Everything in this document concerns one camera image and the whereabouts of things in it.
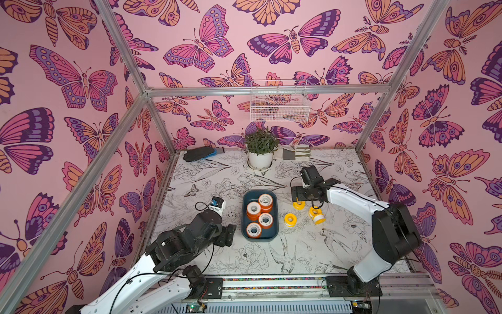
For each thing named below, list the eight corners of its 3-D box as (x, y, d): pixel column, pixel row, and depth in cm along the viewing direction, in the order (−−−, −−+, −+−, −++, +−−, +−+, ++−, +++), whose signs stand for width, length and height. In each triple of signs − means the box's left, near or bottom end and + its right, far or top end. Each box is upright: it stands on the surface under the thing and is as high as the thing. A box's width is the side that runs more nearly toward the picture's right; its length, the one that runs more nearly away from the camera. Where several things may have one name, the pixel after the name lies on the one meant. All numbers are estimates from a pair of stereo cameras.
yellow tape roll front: (285, 226, 91) (285, 224, 90) (283, 214, 95) (284, 212, 93) (297, 226, 91) (297, 224, 90) (295, 214, 95) (296, 212, 93)
